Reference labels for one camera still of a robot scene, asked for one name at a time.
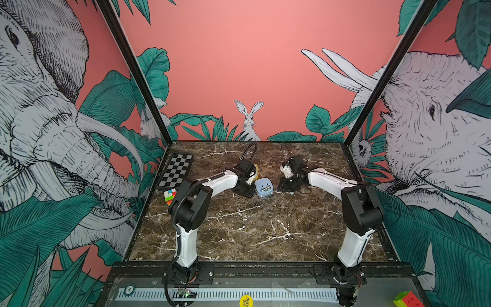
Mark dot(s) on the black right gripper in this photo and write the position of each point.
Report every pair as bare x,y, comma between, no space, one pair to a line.
284,186

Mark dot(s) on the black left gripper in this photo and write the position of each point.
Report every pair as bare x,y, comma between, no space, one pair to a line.
250,194

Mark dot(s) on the light blue small alarm clock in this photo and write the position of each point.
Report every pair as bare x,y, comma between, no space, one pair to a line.
264,187

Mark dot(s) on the yellow square alarm clock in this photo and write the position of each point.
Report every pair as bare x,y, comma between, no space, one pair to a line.
256,173

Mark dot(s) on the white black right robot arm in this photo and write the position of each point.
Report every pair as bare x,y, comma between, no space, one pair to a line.
361,209

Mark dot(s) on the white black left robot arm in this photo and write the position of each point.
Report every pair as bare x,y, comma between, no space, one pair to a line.
190,206

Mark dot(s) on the black white chessboard box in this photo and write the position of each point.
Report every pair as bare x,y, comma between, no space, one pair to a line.
176,171

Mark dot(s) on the colourful puzzle cube on table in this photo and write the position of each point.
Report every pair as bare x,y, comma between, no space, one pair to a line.
169,196

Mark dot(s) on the yellow round sticker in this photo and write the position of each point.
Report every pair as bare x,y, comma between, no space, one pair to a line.
246,301

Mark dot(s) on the colourful puzzle cube on ledge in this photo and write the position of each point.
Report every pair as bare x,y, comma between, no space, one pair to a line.
407,299

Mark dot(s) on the white perforated rail strip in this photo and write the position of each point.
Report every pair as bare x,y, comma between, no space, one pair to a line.
225,294

